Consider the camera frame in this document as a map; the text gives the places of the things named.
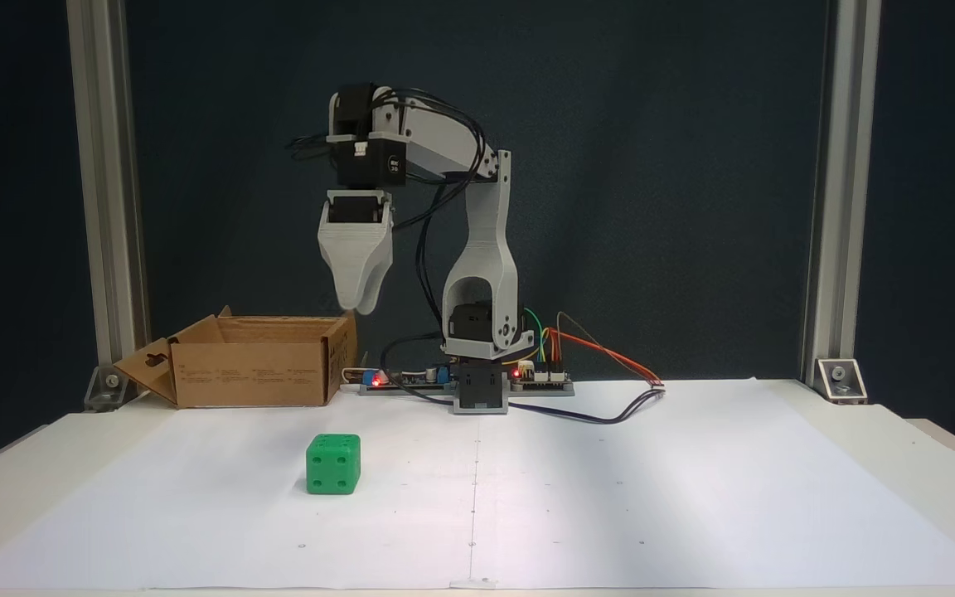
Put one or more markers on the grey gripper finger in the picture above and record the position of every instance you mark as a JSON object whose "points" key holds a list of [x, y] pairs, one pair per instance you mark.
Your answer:
{"points": [[380, 278], [349, 257]]}

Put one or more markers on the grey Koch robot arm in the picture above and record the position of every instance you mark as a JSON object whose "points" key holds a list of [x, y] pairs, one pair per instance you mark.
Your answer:
{"points": [[486, 249]]}

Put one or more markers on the small motor controller board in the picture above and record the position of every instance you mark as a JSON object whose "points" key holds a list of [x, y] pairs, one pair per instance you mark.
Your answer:
{"points": [[552, 379]]}

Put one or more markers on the metal corner bracket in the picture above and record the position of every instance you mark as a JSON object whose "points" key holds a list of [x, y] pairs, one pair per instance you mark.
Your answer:
{"points": [[109, 385], [841, 380]]}

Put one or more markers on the green die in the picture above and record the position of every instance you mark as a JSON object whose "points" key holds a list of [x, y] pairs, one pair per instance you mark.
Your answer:
{"points": [[332, 466]]}

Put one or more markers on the aluminium frame post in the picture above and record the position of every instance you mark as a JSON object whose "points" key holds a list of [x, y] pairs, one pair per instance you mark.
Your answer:
{"points": [[842, 207], [104, 207]]}

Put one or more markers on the open cardboard box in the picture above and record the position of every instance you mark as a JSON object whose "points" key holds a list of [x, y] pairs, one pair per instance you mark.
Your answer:
{"points": [[254, 377]]}

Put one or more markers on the blue circuit board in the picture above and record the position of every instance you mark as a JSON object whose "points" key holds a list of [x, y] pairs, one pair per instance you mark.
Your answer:
{"points": [[378, 381]]}

